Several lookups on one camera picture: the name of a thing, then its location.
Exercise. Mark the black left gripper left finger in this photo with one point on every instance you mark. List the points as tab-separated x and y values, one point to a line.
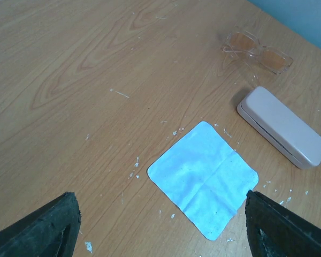
51	230

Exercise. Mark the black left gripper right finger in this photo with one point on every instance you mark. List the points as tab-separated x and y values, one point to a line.
273	230

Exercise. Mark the light blue cleaning cloth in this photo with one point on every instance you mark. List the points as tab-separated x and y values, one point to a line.
205	178

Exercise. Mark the pink glasses case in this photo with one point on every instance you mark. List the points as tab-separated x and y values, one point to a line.
286	131

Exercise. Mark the clear orange-lens sunglasses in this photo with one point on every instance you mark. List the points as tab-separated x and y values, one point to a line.
241	42

